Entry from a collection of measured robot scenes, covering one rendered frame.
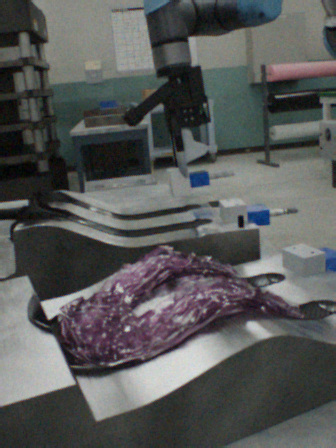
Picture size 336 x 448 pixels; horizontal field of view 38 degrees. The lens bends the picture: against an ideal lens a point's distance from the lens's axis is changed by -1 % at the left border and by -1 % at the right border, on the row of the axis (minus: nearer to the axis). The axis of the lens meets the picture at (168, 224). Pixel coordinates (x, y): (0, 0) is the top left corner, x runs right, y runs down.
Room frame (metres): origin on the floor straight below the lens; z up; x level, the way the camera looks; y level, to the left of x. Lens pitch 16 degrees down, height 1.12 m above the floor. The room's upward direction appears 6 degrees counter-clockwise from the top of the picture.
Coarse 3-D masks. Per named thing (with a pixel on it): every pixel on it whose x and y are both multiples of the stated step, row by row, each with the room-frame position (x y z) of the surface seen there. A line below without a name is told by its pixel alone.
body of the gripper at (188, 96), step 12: (156, 72) 0.99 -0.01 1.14; (168, 72) 0.96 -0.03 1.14; (180, 72) 0.96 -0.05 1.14; (192, 72) 0.98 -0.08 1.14; (180, 84) 0.98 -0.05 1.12; (192, 84) 0.98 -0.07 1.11; (180, 96) 0.98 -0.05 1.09; (192, 96) 0.97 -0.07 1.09; (204, 96) 0.96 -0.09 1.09; (168, 108) 0.95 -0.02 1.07; (180, 108) 0.96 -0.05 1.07; (192, 108) 0.97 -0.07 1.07; (168, 120) 0.95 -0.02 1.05; (180, 120) 0.95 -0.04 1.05; (192, 120) 0.96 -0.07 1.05; (204, 120) 0.95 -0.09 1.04
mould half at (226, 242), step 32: (32, 224) 0.71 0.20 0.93; (64, 224) 0.72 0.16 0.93; (128, 224) 0.84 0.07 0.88; (160, 224) 0.82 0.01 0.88; (224, 224) 0.76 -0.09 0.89; (0, 256) 0.80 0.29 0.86; (32, 256) 0.70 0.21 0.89; (64, 256) 0.70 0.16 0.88; (96, 256) 0.71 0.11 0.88; (128, 256) 0.71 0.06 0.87; (224, 256) 0.72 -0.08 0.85; (256, 256) 0.73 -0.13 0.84; (64, 288) 0.70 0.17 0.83
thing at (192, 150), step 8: (184, 136) 0.95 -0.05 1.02; (192, 136) 0.95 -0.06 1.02; (184, 144) 0.95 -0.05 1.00; (192, 144) 0.95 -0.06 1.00; (200, 144) 0.95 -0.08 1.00; (176, 152) 0.95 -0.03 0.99; (184, 152) 0.93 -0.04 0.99; (192, 152) 0.94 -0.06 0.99; (200, 152) 0.94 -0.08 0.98; (184, 160) 0.93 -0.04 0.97; (192, 160) 0.94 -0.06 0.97; (184, 168) 0.94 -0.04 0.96; (184, 176) 0.94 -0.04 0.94
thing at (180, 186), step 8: (176, 168) 0.98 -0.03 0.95; (176, 176) 0.95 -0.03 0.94; (192, 176) 0.96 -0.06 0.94; (200, 176) 0.96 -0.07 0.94; (208, 176) 0.96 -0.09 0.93; (216, 176) 0.97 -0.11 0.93; (224, 176) 0.98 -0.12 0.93; (176, 184) 0.95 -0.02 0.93; (184, 184) 0.95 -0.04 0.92; (192, 184) 0.95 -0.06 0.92; (200, 184) 0.96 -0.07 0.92; (208, 184) 0.96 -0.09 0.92; (176, 192) 0.95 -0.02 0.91; (184, 192) 0.95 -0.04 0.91
